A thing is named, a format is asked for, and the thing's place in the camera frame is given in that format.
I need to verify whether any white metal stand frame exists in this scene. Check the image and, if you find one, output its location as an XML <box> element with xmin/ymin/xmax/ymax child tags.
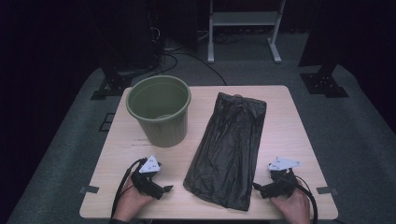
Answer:
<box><xmin>207</xmin><ymin>0</ymin><xmax>287</xmax><ymax>64</ymax></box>

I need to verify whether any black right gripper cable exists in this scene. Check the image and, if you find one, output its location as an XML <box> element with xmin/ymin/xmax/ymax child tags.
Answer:
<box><xmin>278</xmin><ymin>175</ymin><xmax>319</xmax><ymax>224</ymax></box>

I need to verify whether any looped black floor cable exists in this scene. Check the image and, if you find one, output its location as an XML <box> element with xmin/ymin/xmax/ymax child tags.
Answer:
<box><xmin>148</xmin><ymin>53</ymin><xmax>179</xmax><ymax>77</ymax></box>

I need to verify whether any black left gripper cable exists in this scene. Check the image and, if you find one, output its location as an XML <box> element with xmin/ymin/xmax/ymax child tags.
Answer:
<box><xmin>110</xmin><ymin>158</ymin><xmax>149</xmax><ymax>218</ymax></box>

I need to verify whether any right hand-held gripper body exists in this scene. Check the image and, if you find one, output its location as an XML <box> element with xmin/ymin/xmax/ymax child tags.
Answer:
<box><xmin>260</xmin><ymin>157</ymin><xmax>302</xmax><ymax>200</ymax></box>

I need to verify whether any black plastic garbage bag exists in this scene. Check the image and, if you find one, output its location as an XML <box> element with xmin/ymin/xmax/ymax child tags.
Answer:
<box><xmin>182</xmin><ymin>91</ymin><xmax>268</xmax><ymax>212</ymax></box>

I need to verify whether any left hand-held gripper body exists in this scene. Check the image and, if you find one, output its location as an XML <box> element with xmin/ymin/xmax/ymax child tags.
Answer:
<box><xmin>130</xmin><ymin>155</ymin><xmax>166</xmax><ymax>200</ymax></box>

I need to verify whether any black metal stand base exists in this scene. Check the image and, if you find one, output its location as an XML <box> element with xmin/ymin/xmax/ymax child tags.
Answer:
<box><xmin>299</xmin><ymin>63</ymin><xmax>349</xmax><ymax>99</ymax></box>
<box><xmin>90</xmin><ymin>59</ymin><xmax>134</xmax><ymax>101</ymax></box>

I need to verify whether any long black floor cable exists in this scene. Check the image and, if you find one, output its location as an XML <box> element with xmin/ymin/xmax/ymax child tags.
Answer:
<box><xmin>162</xmin><ymin>50</ymin><xmax>228</xmax><ymax>87</ymax></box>

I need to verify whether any green plastic trash can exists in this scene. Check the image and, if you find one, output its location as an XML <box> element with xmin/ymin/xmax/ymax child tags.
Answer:
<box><xmin>125</xmin><ymin>75</ymin><xmax>192</xmax><ymax>148</ymax></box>

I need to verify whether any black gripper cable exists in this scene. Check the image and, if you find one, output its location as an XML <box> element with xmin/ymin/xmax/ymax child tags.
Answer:
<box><xmin>110</xmin><ymin>158</ymin><xmax>149</xmax><ymax>218</ymax></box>
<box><xmin>278</xmin><ymin>175</ymin><xmax>319</xmax><ymax>224</ymax></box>

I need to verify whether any dark square floor box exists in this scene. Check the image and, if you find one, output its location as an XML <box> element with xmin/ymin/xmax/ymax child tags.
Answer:
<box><xmin>98</xmin><ymin>112</ymin><xmax>116</xmax><ymax>133</ymax></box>

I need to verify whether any person's right hand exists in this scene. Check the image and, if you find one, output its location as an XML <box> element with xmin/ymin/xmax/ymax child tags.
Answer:
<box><xmin>269</xmin><ymin>179</ymin><xmax>312</xmax><ymax>224</ymax></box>

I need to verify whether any person's left hand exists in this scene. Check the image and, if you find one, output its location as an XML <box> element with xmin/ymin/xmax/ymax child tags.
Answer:
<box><xmin>112</xmin><ymin>179</ymin><xmax>157</xmax><ymax>224</ymax></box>

